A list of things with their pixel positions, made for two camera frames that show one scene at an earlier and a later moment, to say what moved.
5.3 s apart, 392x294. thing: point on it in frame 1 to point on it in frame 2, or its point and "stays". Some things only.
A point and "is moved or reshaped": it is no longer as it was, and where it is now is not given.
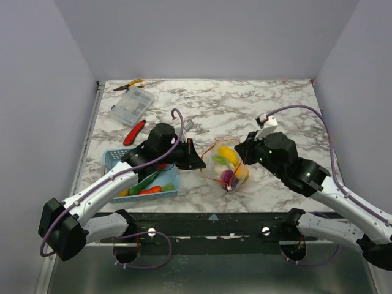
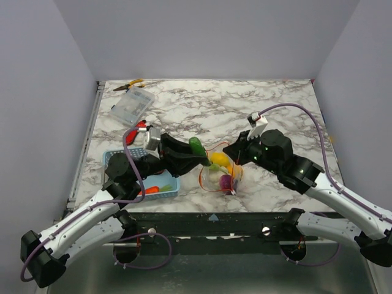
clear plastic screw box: [131, 106] stays
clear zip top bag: [224, 162] is moved or reshaped
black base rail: [212, 228] stays
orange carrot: [168, 187] stays
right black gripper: [250, 145] stays
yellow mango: [228, 153] is moved or reshaped
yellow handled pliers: [130, 85] stays
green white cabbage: [223, 160] to [215, 167]
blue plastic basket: [168, 175] stays
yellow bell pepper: [242, 171] to [237, 171]
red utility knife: [129, 138] stays
